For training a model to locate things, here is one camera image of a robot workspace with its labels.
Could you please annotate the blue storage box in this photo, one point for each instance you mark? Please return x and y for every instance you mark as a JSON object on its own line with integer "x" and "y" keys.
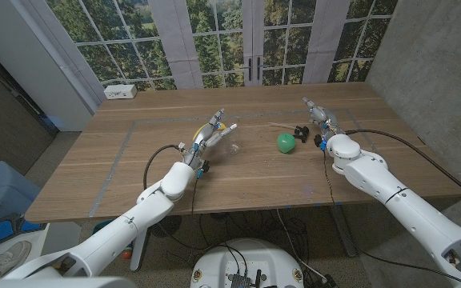
{"x": 2, "y": 192}

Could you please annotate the grey table leg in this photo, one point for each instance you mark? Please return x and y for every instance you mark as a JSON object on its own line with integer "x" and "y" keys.
{"x": 344, "y": 236}

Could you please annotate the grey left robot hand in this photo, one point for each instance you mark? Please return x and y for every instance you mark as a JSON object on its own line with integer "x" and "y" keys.
{"x": 198, "y": 144}

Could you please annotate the yellow toy banana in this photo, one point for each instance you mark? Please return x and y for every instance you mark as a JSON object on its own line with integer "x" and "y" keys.
{"x": 199, "y": 131}

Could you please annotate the blue black foot pedal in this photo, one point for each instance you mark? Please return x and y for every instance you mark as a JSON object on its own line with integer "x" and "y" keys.
{"x": 4, "y": 230}

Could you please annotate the printed window backdrop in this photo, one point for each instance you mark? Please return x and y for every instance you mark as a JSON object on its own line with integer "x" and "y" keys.
{"x": 214, "y": 40}

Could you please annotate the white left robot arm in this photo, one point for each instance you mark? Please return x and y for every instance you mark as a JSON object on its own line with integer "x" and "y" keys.
{"x": 134, "y": 220}

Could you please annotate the black spray bottle top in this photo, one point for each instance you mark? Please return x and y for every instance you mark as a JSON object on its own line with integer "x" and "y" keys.
{"x": 301, "y": 134}

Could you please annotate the white table leg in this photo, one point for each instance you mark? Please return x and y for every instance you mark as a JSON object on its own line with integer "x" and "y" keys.
{"x": 138, "y": 256}

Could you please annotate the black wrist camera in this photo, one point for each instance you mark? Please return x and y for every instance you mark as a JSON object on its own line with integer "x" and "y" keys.
{"x": 203, "y": 170}
{"x": 319, "y": 142}

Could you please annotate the clear plastic spray bottle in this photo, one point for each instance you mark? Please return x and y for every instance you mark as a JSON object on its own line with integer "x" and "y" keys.
{"x": 232, "y": 147}

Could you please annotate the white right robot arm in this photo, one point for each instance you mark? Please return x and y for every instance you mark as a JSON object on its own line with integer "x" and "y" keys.
{"x": 406, "y": 208}

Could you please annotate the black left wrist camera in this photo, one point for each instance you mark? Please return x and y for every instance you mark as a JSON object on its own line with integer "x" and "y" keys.
{"x": 203, "y": 170}

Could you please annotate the black floor fan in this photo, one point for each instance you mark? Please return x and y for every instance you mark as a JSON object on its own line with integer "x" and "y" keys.
{"x": 172, "y": 226}

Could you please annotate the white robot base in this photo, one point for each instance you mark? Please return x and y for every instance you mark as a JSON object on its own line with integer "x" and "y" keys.
{"x": 246, "y": 260}

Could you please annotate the grey white sneaker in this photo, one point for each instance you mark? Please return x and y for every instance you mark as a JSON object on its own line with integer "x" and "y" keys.
{"x": 2, "y": 262}

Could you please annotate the colourful toy maraca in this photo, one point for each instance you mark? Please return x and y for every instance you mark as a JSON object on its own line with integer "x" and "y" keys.
{"x": 127, "y": 254}

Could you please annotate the white power strip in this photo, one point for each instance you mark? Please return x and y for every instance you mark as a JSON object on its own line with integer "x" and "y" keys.
{"x": 120, "y": 91}

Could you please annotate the green toy apple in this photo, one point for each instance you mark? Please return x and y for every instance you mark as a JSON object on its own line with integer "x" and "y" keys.
{"x": 286, "y": 143}

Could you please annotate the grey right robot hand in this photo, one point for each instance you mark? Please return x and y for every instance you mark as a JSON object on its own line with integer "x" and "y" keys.
{"x": 324, "y": 118}

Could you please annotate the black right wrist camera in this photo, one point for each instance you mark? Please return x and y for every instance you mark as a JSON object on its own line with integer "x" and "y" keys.
{"x": 319, "y": 142}

